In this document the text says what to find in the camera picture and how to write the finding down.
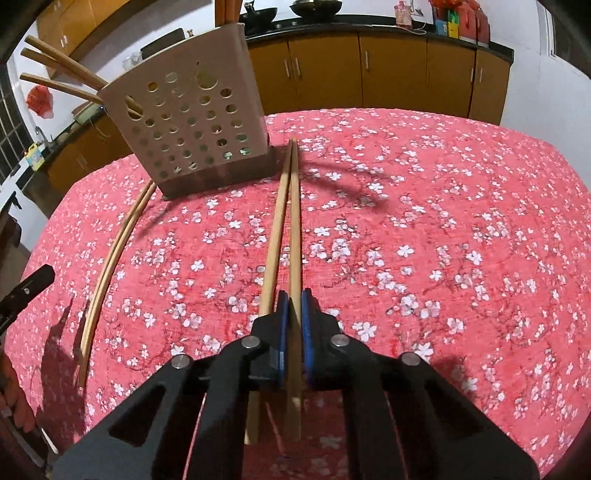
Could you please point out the wooden lower kitchen cabinets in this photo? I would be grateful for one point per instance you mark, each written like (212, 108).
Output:
(392, 74)

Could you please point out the dark cutting board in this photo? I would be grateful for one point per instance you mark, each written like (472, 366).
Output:
(161, 42)

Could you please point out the metal faucet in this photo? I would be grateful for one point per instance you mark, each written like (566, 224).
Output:
(42, 137)

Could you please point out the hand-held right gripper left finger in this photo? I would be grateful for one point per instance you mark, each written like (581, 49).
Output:
(282, 318)

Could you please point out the wooden kitchen cabinets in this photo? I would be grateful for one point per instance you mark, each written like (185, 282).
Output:
(78, 21)
(392, 74)

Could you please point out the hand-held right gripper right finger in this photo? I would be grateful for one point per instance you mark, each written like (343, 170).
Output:
(307, 323)

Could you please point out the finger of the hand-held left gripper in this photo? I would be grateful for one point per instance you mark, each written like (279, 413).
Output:
(27, 288)

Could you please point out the black kitchen countertop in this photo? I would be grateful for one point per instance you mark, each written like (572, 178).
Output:
(346, 28)

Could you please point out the wooden chopstick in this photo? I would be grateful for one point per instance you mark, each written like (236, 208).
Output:
(225, 8)
(51, 67)
(276, 230)
(233, 8)
(121, 247)
(294, 230)
(60, 87)
(112, 253)
(60, 57)

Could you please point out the red gift boxes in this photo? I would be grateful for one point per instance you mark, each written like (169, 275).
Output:
(461, 21)

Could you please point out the black wok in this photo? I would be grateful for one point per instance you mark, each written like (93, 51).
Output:
(258, 13)

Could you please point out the red floral tablecloth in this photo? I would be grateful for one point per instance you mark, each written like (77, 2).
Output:
(415, 207)

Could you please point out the pink bottle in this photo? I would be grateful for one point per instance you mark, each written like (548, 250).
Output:
(402, 14)

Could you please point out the red plastic bag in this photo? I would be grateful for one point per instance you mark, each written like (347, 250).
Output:
(39, 101)

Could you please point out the yellow detergent bottle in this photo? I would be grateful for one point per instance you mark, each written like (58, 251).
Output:
(33, 158)

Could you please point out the beige perforated utensil holder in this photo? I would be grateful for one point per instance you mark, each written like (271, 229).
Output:
(221, 50)

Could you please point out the black pot with lid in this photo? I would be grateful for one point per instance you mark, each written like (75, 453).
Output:
(316, 7)

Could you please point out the clear plastic bag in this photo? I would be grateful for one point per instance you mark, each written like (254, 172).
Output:
(131, 60)

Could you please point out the person's left hand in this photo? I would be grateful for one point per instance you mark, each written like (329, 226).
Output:
(16, 401)

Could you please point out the wooden upper kitchen cabinets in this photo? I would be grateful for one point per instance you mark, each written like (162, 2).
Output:
(78, 21)

